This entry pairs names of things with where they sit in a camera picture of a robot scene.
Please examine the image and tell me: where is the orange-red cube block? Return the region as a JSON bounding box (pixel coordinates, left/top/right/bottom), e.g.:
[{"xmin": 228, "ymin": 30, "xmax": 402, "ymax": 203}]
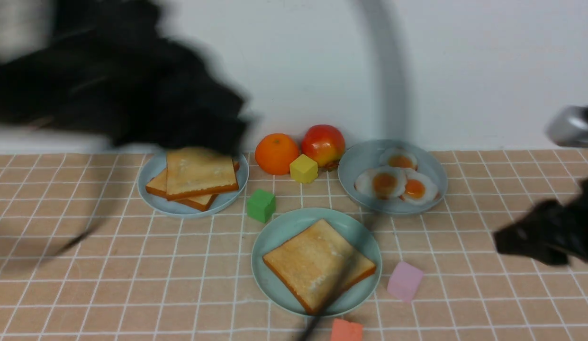
[{"xmin": 330, "ymin": 319, "xmax": 363, "ymax": 341}]

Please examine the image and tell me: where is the fried egg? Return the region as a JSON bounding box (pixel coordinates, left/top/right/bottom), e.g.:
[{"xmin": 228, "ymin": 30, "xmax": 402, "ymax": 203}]
[
  {"xmin": 353, "ymin": 166, "xmax": 408, "ymax": 200},
  {"xmin": 399, "ymin": 168, "xmax": 440, "ymax": 206},
  {"xmin": 379, "ymin": 147, "xmax": 418, "ymax": 171}
]

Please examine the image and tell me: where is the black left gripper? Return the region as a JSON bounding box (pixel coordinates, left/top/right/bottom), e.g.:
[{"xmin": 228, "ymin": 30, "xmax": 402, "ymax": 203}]
[{"xmin": 171, "ymin": 81, "xmax": 249, "ymax": 157}]

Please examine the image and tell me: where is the grey-blue right plate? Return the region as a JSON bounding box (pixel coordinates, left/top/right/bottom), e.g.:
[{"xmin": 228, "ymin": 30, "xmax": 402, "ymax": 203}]
[{"xmin": 338, "ymin": 140, "xmax": 448, "ymax": 215}]

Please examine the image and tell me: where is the green cube block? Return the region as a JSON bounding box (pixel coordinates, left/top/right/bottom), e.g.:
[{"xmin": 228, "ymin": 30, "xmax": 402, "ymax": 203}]
[{"xmin": 246, "ymin": 188, "xmax": 276, "ymax": 223}]

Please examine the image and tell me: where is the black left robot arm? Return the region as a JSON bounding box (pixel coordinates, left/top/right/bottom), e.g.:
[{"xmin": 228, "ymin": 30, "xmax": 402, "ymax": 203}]
[{"xmin": 0, "ymin": 0, "xmax": 250, "ymax": 157}]

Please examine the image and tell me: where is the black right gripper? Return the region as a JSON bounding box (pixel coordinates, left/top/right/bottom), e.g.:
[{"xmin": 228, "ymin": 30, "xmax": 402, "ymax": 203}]
[{"xmin": 493, "ymin": 178, "xmax": 588, "ymax": 266}]

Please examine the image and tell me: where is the yellow cube block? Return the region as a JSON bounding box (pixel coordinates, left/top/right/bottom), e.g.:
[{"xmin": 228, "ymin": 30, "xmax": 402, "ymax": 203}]
[{"xmin": 289, "ymin": 154, "xmax": 318, "ymax": 184}]

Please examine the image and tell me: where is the teal centre plate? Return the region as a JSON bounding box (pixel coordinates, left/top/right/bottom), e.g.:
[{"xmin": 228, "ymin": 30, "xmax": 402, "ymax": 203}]
[{"xmin": 251, "ymin": 208, "xmax": 382, "ymax": 317}]

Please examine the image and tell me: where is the light blue left plate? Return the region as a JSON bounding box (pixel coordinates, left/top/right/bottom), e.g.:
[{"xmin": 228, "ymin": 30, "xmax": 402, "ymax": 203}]
[{"xmin": 136, "ymin": 152, "xmax": 250, "ymax": 219}]

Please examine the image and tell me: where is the orange fruit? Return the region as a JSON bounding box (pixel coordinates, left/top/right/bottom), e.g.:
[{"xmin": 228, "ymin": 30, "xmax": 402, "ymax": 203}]
[{"xmin": 254, "ymin": 133, "xmax": 300, "ymax": 176}]

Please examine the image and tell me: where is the red yellow apple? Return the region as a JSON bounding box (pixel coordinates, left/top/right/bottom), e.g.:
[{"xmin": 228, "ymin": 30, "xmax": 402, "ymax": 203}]
[{"xmin": 301, "ymin": 125, "xmax": 346, "ymax": 172}]

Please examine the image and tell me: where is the pink cube block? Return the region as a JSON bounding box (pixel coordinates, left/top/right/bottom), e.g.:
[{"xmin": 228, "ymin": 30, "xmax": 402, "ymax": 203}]
[{"xmin": 387, "ymin": 261, "xmax": 424, "ymax": 304}]

